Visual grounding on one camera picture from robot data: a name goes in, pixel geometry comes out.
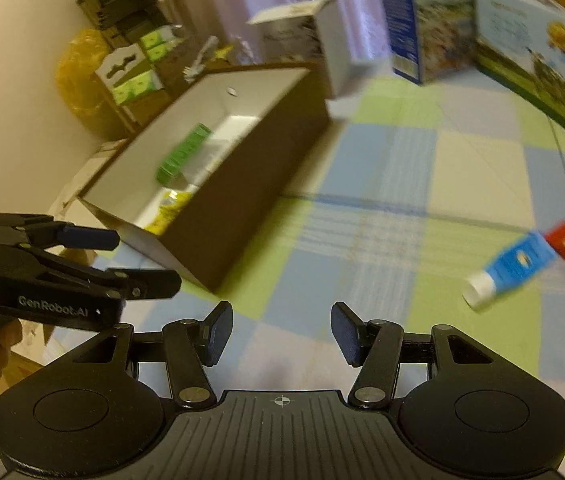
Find green blue milk box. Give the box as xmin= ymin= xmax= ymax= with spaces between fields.
xmin=474 ymin=0 xmax=565 ymax=128

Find green white spray box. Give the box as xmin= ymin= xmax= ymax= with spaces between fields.
xmin=156 ymin=124 xmax=213 ymax=188

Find cardboard boxes with tissues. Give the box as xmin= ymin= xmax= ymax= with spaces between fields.
xmin=94 ymin=24 xmax=244 ymax=131

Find brown cardboard storage box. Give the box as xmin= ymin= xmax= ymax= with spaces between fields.
xmin=78 ymin=63 xmax=331 ymax=292

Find white humidifier box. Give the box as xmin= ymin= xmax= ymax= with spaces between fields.
xmin=248 ymin=0 xmax=367 ymax=100

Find blue milk carton box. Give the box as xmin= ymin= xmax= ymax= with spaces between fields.
xmin=382 ymin=0 xmax=475 ymax=84

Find yellow plastic bag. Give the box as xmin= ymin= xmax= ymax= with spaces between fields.
xmin=55 ymin=28 xmax=127 ymax=141

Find yellow snack packet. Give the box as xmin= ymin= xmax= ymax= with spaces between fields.
xmin=144 ymin=190 xmax=194 ymax=236

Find black metal rack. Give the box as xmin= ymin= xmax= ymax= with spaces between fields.
xmin=76 ymin=0 xmax=168 ymax=50

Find blue hand cream tube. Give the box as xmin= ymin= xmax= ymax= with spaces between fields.
xmin=462 ymin=231 xmax=558 ymax=309

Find checkered tablecloth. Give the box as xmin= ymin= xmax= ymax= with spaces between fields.
xmin=47 ymin=64 xmax=565 ymax=476

